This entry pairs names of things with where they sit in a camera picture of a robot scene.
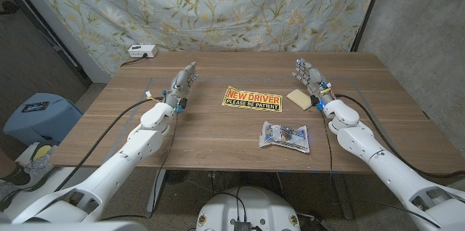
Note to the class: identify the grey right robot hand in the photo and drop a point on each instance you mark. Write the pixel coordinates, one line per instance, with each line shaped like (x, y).
(314, 82)

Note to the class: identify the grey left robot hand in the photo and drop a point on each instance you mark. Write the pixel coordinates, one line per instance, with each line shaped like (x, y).
(178, 89)

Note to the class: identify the yellow new driver bumper sticker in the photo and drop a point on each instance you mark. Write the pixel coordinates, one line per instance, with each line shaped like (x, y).
(252, 99)

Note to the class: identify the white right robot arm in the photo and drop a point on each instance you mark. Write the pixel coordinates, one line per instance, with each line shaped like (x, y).
(392, 173)

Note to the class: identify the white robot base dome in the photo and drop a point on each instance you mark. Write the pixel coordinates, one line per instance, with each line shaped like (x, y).
(250, 205)

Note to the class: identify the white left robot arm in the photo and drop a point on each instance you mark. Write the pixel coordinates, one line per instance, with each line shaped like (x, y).
(120, 162)

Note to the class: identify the beige sponge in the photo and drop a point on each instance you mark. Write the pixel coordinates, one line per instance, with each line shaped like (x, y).
(299, 99)

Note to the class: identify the clear plastic parts package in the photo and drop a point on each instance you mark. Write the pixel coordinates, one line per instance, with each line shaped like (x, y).
(285, 136)

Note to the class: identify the white power box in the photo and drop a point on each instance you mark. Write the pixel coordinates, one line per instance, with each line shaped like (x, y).
(142, 51)

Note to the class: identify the floral butterfly backdrop cloth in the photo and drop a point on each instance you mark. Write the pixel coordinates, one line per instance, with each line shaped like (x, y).
(218, 13)

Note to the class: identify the black backdrop pole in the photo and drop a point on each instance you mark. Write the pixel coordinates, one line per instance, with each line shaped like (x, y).
(367, 13)

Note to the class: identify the metal table leg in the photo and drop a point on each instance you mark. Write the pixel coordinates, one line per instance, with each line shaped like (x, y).
(156, 191)
(343, 196)

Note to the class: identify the blue plastic bin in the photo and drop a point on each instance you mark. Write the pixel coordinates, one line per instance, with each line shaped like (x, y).
(43, 122)

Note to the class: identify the black device on bin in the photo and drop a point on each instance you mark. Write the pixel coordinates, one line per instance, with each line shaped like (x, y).
(35, 107)

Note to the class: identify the yellow disc black rimmed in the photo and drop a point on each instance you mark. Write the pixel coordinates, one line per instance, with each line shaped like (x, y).
(41, 152)

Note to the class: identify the grey sneaker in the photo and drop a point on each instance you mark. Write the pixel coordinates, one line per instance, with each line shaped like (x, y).
(32, 173)

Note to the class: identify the black door frame strip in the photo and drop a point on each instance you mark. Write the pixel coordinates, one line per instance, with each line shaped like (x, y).
(70, 58)

